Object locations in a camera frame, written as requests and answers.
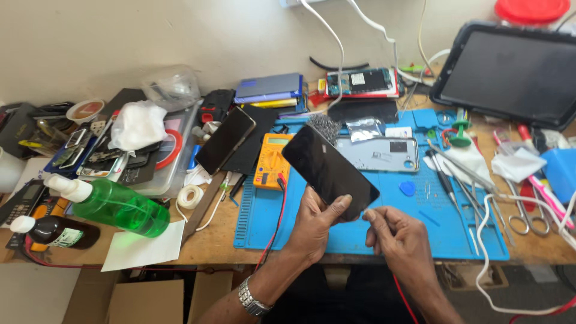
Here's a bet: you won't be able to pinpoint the person's right hand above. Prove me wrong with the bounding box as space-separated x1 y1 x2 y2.
362 205 435 282

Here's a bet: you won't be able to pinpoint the person's left hand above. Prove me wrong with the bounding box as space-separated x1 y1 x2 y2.
284 186 354 267

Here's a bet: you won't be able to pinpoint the black phone display panel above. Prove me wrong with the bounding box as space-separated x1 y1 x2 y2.
282 124 381 222

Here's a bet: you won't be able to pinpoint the blue silicone repair mat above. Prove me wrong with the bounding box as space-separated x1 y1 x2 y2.
233 108 510 262

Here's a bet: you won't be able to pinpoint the red multimeter probe lead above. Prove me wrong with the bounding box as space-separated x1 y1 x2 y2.
253 173 420 324

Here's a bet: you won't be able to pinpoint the black multimeter probe lead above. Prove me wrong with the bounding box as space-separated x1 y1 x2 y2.
259 177 287 266

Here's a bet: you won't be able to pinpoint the silver metal tweezers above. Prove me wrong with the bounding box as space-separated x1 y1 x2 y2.
452 173 484 226

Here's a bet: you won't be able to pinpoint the yellow digital multimeter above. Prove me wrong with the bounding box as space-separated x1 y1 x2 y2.
253 133 294 191

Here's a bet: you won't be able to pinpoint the silver metal wristwatch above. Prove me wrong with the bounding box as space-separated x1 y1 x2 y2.
238 275 275 317

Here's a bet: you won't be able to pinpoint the silver phone back cover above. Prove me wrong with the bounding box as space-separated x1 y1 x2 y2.
335 136 420 173

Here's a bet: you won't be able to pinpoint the long metal spudger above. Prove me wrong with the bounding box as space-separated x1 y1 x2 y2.
426 139 497 191

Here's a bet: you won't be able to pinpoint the white cloth under tools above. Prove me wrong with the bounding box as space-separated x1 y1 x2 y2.
423 143 495 189

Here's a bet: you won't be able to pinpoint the black flat mat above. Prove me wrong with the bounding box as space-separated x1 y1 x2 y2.
221 105 280 175

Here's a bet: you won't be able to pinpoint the grey steel wool pad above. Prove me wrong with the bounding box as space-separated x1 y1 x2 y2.
305 113 343 146

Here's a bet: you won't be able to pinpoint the silver antistatic bag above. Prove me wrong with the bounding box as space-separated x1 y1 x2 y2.
345 116 383 143

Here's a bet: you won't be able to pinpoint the silver metal scissors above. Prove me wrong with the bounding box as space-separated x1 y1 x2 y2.
503 179 551 237

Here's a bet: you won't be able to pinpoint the green plastic spool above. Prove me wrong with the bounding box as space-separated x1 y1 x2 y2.
448 108 473 149

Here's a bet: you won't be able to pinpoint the white tape roll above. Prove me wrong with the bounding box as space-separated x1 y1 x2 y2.
177 184 205 210

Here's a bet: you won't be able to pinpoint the black flat pouch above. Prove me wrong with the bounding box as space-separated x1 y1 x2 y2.
327 99 399 125

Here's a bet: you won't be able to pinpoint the white tissue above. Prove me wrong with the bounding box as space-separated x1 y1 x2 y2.
490 147 548 183

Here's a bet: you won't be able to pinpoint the pink toothbrush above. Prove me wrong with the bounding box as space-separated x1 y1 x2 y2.
492 130 576 231

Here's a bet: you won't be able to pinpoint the stack of blue boxes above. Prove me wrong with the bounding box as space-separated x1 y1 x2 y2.
233 73 309 116

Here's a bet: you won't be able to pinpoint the clear plastic storage box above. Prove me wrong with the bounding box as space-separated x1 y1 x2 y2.
130 101 202 200

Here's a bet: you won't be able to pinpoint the black and red phone case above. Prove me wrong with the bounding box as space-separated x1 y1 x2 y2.
198 88 236 125

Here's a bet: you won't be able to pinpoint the opened phone with circuit board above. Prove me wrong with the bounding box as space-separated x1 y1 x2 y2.
324 67 401 99

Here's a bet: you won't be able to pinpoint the white paper sheet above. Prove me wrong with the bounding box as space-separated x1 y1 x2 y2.
101 220 186 272

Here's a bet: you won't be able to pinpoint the blue plastic box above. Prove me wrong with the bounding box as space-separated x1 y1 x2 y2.
539 148 576 204

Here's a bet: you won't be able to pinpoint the brown cardboard box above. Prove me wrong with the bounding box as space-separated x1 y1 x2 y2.
62 269 235 324

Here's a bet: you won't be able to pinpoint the green plastic spray bottle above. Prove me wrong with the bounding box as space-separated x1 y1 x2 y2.
43 174 171 239

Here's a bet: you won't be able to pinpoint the tablet in black rugged case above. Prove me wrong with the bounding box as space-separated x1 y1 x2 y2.
429 20 576 131

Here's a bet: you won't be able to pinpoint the clear plastic container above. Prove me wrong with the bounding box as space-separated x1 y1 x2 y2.
140 64 201 112

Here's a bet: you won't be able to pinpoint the white crumpled cloth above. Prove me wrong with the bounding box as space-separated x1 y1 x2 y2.
109 100 168 152

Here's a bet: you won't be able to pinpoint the heap of phone parts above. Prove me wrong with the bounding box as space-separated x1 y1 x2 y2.
43 118 164 187

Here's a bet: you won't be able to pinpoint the brown bottle with white cap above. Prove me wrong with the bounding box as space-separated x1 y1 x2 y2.
10 215 101 251

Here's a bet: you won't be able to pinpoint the white paper cup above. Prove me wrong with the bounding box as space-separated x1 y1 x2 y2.
66 98 105 126

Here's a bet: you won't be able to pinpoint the red plastic lid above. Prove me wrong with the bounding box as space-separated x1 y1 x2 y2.
494 0 572 26

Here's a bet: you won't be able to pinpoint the black desk calculator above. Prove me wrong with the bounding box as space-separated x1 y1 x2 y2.
0 179 49 228

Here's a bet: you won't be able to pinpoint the black handled screwdriver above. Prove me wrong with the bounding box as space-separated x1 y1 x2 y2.
425 149 462 214

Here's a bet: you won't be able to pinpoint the thick white cable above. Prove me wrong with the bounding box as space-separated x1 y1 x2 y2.
475 191 576 316

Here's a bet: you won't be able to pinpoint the black smartphone with gold frame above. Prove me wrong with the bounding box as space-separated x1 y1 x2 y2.
194 106 257 176

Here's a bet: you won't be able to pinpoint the red tape ring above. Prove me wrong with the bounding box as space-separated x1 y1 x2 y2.
155 129 184 171

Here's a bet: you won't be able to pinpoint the thin white wall cable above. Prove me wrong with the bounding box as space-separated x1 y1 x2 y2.
299 0 346 113

